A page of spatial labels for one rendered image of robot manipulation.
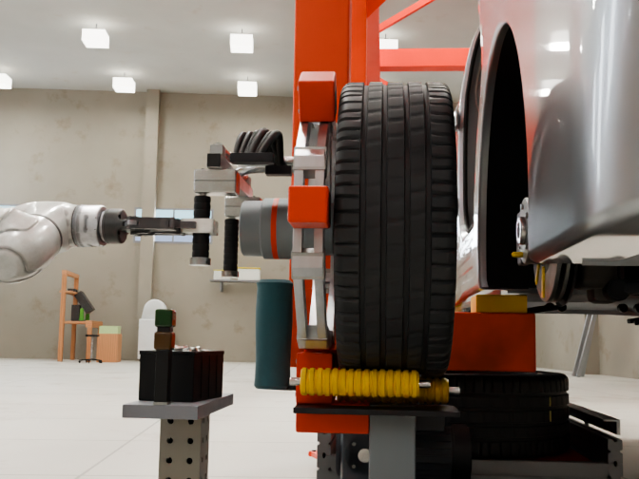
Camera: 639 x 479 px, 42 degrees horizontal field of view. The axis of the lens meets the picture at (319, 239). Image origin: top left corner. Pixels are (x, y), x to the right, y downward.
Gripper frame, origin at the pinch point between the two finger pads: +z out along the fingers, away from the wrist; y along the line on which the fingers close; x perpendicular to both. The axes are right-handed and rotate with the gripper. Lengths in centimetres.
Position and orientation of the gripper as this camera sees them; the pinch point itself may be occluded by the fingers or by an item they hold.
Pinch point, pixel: (200, 226)
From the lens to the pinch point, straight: 176.4
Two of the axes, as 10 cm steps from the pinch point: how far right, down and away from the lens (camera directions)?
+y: -0.8, -1.2, -9.9
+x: 0.2, -9.9, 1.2
